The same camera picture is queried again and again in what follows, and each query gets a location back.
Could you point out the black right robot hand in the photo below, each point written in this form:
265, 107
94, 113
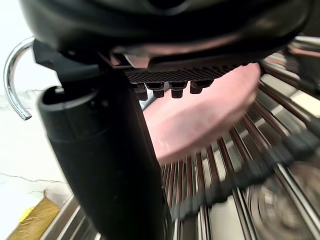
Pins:
105, 140

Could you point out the pink cup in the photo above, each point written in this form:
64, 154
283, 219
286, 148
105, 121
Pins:
200, 125

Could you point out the stainless steel sink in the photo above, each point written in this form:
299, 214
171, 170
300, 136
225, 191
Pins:
70, 220

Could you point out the round steel sink drain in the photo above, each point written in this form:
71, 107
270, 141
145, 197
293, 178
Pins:
282, 207

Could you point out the yellow sponge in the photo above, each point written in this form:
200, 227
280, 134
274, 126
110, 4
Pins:
37, 217

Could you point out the chrome curved faucet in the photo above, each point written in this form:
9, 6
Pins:
8, 75

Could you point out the roll-up steel drying rack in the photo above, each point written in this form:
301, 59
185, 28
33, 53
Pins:
295, 145

